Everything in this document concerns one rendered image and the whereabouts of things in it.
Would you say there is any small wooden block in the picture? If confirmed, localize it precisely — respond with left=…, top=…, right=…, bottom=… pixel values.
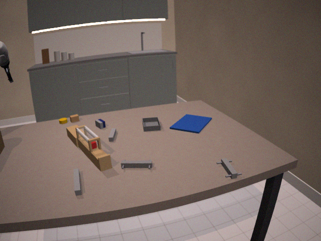
left=70, top=114, right=79, bottom=123

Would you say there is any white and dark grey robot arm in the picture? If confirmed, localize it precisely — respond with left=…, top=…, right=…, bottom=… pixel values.
left=0, top=41, right=9, bottom=66

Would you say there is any grey bar with cross pins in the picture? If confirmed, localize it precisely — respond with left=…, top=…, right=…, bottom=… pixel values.
left=217, top=158, right=242, bottom=179

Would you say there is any red cube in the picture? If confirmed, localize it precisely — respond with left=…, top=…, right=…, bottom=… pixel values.
left=91, top=141, right=97, bottom=149

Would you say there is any grey bar with two short pins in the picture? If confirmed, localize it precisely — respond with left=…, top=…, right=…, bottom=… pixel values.
left=121, top=160, right=152, bottom=169

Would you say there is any yellow short cylinder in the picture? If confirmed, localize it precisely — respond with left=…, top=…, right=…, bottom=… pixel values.
left=59, top=118, right=67, bottom=124

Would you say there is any blue flat rectangular slab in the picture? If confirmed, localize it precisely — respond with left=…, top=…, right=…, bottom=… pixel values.
left=170, top=114, right=212, bottom=134

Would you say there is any grey square stick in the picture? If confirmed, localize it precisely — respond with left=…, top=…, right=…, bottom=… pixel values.
left=109, top=128, right=116, bottom=142
left=73, top=169, right=82, bottom=196

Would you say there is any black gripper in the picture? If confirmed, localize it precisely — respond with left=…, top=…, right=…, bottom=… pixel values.
left=1, top=61, right=13, bottom=83

